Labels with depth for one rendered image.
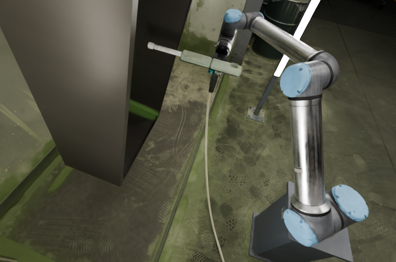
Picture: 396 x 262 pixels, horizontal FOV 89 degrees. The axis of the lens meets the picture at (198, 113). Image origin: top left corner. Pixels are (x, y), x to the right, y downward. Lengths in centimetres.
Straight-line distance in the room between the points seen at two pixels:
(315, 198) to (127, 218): 128
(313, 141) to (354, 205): 38
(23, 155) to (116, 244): 94
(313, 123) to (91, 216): 157
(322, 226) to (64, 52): 106
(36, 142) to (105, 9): 162
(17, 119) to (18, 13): 137
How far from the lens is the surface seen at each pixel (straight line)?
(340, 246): 136
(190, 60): 103
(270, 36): 112
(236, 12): 123
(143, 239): 170
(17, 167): 197
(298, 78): 79
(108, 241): 174
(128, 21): 47
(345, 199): 112
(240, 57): 297
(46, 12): 60
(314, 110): 83
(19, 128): 197
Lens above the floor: 172
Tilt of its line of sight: 49 degrees down
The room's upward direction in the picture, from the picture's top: 10 degrees clockwise
